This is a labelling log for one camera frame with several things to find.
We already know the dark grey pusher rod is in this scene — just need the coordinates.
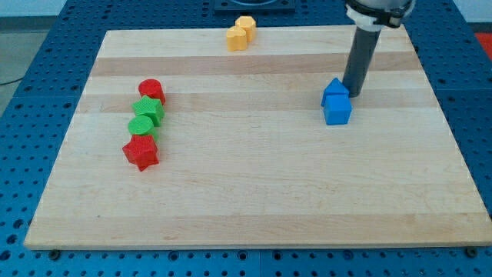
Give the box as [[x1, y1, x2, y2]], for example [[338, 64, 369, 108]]
[[342, 27, 381, 98]]

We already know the blue triangle block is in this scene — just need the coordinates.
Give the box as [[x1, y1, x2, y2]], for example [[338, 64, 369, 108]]
[[321, 78, 349, 107]]

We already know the yellow heart block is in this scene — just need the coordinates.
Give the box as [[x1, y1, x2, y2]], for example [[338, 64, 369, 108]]
[[226, 26, 248, 52]]

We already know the blue cube block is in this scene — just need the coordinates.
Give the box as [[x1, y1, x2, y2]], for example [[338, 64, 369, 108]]
[[324, 95, 352, 125]]

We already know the yellow hexagon block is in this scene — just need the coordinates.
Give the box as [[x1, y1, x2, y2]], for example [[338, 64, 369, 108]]
[[235, 15, 257, 42]]

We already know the wooden board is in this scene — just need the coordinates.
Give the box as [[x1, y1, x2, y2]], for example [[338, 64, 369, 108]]
[[25, 25, 491, 250]]

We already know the red cylinder block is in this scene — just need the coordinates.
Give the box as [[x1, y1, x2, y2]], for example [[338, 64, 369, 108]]
[[138, 78, 166, 105]]

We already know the green star block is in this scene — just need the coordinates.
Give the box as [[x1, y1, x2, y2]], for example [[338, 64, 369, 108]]
[[131, 95, 165, 126]]

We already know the green cylinder block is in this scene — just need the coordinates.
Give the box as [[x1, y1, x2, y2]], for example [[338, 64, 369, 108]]
[[128, 115, 158, 141]]

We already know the red star block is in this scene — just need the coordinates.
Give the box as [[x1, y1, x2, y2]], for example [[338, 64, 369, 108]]
[[122, 135, 159, 172]]

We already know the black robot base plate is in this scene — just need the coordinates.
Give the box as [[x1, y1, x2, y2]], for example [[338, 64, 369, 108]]
[[212, 0, 296, 12]]

